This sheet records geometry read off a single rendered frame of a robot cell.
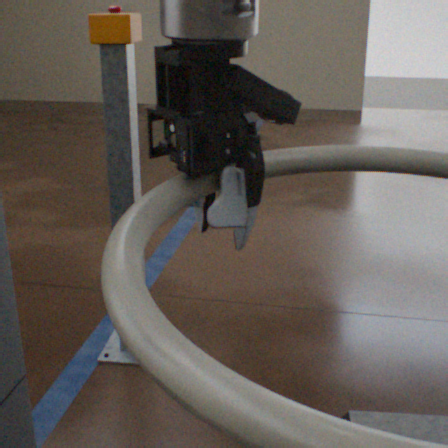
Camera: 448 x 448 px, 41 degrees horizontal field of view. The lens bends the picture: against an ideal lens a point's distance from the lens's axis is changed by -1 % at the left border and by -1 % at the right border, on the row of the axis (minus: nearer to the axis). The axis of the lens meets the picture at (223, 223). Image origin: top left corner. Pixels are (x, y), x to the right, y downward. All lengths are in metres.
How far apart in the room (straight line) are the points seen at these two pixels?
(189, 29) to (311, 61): 6.12
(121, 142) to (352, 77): 5.05
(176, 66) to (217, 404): 0.34
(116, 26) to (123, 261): 1.34
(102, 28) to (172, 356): 1.46
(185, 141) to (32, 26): 6.97
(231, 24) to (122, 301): 0.27
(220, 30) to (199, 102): 0.07
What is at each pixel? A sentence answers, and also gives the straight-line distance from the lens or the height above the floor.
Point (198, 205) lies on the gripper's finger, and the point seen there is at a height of 0.90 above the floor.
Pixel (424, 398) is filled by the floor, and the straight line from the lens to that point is 1.94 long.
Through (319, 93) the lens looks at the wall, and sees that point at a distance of 6.68.
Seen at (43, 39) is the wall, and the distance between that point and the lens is 7.44.
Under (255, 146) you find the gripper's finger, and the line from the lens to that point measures 0.58.
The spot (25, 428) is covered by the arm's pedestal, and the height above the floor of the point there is 0.32.
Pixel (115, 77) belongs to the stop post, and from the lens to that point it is 1.75.
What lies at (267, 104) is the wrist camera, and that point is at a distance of 0.61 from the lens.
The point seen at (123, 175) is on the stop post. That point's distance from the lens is 1.81.
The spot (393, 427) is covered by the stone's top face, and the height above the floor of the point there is 0.84.
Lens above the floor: 1.11
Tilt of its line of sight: 20 degrees down
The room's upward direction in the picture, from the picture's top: straight up
